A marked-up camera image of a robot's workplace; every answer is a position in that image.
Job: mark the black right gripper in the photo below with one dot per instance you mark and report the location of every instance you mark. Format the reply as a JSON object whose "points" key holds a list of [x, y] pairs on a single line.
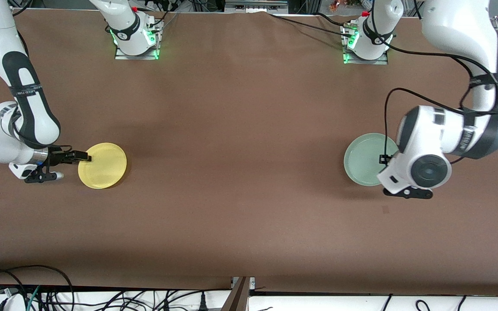
{"points": [[55, 157]]}

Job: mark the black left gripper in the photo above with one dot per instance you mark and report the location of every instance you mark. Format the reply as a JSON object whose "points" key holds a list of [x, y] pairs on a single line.
{"points": [[384, 159]]}

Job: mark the pale green round plate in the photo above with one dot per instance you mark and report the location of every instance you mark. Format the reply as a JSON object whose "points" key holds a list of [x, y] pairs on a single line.
{"points": [[363, 160]]}

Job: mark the yellow round plate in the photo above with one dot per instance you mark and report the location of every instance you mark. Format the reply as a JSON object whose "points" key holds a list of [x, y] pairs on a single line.
{"points": [[104, 166]]}

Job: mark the brown table cover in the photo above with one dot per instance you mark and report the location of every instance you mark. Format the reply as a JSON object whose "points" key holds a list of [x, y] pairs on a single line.
{"points": [[249, 224]]}

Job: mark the black power plug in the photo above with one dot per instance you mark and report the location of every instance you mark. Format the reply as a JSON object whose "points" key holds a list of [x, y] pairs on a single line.
{"points": [[203, 302]]}

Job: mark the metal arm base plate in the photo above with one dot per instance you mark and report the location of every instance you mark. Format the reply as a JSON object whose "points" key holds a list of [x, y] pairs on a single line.
{"points": [[383, 61], [121, 56]]}

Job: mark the aluminium rail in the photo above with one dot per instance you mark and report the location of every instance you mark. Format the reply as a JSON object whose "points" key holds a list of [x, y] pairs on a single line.
{"points": [[255, 5]]}

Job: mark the aluminium frame post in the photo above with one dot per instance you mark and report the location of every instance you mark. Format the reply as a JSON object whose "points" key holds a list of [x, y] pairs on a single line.
{"points": [[237, 298]]}

